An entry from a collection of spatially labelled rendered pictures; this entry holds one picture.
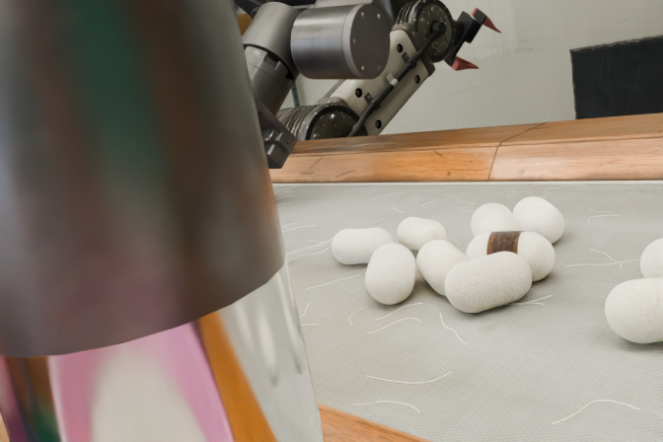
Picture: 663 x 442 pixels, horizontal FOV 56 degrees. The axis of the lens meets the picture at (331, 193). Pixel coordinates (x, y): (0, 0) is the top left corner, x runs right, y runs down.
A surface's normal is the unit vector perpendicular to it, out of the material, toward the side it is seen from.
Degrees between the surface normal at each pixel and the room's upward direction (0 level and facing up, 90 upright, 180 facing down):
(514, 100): 90
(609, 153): 45
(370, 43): 97
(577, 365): 0
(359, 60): 97
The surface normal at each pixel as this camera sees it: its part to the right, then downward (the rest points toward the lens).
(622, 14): -0.61, 0.32
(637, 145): -0.60, -0.49
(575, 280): -0.18, -0.96
